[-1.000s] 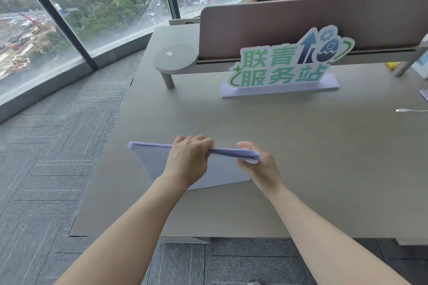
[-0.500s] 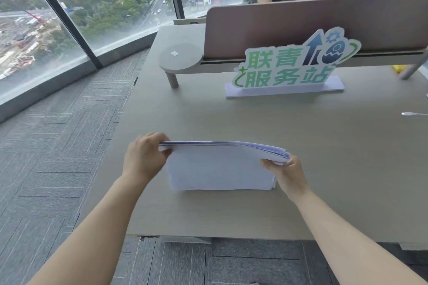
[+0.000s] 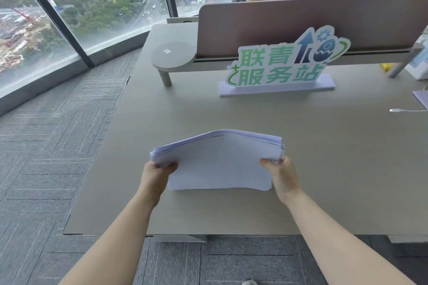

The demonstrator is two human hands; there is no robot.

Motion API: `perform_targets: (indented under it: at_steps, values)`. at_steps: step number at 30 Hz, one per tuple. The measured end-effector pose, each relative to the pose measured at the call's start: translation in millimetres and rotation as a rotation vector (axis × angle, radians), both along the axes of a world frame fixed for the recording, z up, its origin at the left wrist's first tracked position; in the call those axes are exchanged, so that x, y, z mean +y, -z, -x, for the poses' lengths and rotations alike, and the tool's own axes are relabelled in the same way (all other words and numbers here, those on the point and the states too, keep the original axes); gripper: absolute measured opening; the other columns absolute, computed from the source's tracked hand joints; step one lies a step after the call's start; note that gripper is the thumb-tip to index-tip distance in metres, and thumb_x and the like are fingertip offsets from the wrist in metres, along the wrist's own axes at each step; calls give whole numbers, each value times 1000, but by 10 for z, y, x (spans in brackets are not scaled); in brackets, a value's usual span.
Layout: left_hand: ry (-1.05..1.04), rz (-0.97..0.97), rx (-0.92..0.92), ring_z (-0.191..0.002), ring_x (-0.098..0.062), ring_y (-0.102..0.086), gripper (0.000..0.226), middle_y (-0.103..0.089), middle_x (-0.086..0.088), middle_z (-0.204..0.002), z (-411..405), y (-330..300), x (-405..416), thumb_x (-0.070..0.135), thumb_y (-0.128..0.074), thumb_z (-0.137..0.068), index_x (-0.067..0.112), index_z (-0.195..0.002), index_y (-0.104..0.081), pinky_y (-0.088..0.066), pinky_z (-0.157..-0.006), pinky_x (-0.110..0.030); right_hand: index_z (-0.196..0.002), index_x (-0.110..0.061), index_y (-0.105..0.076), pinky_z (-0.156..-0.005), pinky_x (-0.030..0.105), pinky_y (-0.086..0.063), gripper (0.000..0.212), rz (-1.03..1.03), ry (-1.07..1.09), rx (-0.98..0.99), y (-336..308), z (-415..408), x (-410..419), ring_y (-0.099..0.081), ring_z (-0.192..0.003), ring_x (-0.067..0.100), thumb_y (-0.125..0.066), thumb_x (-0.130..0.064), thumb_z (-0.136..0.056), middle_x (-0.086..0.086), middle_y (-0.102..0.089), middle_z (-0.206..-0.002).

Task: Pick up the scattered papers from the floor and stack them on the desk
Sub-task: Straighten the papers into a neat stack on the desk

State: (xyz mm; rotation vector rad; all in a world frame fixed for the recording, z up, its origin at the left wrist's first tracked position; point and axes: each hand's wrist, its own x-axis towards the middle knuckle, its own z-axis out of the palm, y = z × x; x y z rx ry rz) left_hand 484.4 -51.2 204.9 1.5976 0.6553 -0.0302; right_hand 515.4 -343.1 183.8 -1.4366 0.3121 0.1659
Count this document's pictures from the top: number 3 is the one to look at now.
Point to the green and white standing sign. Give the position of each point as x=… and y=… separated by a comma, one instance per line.
x=267, y=76

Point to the person's right forearm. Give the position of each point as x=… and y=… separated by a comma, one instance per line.
x=334, y=244

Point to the person's left hand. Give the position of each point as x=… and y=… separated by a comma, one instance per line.
x=155, y=184

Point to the white grey sneaker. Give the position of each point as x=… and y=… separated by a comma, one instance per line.
x=249, y=282

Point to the small yellow object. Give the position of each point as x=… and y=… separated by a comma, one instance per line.
x=385, y=67

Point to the person's left forearm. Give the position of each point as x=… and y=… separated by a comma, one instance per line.
x=110, y=248

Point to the purple notebook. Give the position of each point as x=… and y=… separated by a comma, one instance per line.
x=422, y=97

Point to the grey desk shelf riser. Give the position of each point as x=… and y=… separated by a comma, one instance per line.
x=174, y=59

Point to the glass window wall dark frame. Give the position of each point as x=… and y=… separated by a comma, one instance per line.
x=100, y=11

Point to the white box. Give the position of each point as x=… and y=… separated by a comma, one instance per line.
x=419, y=67

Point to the person's right hand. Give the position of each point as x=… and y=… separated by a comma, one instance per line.
x=286, y=181

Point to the pile of white paper sheets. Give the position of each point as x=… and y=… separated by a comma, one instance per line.
x=217, y=168

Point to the brown desk divider panel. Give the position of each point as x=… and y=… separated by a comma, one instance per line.
x=267, y=17

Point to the grey table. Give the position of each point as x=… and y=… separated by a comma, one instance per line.
x=334, y=168

